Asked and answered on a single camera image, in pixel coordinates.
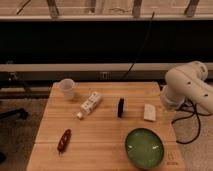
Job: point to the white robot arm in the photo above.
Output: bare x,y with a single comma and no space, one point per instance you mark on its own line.
187,82

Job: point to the white soap block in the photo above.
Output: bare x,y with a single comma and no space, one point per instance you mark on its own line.
149,112

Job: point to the clear plastic measuring cup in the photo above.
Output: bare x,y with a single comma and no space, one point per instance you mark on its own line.
66,86

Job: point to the red chili pepper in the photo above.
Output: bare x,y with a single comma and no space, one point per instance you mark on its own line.
64,140

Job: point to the black office chair base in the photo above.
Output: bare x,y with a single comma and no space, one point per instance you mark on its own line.
21,111

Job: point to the black standing eraser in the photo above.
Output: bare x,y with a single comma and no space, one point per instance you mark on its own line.
120,107

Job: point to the green plate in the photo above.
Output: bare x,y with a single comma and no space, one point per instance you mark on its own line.
144,148

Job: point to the white milk carton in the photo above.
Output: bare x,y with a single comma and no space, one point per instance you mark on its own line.
89,105

